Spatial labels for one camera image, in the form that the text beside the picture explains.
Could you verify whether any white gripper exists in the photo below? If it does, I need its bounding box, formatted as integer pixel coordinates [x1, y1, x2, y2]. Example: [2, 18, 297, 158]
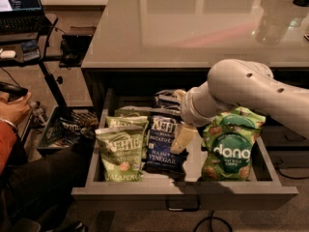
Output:
[170, 89, 207, 154]

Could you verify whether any blue Kettle sea salt bag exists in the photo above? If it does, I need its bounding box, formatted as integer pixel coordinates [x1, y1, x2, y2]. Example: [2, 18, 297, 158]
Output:
[143, 108, 188, 174]

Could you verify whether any orange sleeved forearm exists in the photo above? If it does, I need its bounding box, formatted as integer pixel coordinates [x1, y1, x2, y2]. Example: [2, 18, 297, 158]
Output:
[0, 122, 17, 174]

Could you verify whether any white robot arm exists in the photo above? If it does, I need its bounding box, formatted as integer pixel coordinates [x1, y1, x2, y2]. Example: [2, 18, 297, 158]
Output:
[180, 59, 309, 138]

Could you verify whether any grey open top drawer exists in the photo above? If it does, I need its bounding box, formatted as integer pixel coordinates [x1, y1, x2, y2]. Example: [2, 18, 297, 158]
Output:
[70, 88, 299, 211]

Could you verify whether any green Kettle jalapeno bag front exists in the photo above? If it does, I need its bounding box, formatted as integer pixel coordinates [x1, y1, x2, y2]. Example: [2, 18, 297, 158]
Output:
[96, 126, 144, 182]

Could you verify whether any grey counter cabinet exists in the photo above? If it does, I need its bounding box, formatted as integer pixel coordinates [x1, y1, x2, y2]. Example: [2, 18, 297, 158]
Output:
[82, 0, 309, 110]

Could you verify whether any black bag on floor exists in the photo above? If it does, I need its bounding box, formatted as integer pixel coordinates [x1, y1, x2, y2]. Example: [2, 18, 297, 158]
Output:
[60, 26, 96, 67]

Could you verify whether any person's hand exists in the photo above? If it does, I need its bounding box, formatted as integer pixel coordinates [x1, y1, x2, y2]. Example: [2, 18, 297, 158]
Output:
[0, 92, 32, 126]

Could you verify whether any green Dang rice chips front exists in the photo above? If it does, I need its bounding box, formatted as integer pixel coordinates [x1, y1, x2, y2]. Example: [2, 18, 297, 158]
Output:
[201, 125, 261, 182]

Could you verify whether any grey bin of snacks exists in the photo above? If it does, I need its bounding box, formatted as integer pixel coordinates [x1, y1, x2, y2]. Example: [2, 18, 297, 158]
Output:
[37, 106, 98, 156]

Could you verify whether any person's dark trousers leg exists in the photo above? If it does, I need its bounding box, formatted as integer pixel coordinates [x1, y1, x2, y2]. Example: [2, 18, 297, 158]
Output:
[0, 142, 93, 232]

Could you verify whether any black controller device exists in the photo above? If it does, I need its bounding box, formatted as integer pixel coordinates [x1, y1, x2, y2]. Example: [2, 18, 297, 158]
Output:
[0, 82, 28, 102]

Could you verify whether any black laptop stand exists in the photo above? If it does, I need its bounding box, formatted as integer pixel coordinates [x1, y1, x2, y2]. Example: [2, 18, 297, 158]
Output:
[0, 13, 69, 108]

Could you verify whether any white small device on stand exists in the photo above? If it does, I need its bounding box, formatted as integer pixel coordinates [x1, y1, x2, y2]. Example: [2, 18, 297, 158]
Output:
[0, 50, 16, 59]

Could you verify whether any laptop computer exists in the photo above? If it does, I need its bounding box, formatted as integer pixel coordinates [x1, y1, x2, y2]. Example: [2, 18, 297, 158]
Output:
[0, 0, 44, 34]

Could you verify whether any metal drawer handle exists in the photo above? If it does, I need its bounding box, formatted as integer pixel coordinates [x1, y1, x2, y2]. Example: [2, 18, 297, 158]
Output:
[165, 195, 201, 212]

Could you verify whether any black cable on floor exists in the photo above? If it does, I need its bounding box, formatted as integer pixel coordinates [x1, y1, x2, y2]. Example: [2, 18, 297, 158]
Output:
[192, 210, 234, 232]

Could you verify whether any silver wrist bracelet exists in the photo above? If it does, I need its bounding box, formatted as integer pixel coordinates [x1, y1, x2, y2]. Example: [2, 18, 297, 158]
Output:
[0, 117, 18, 132]

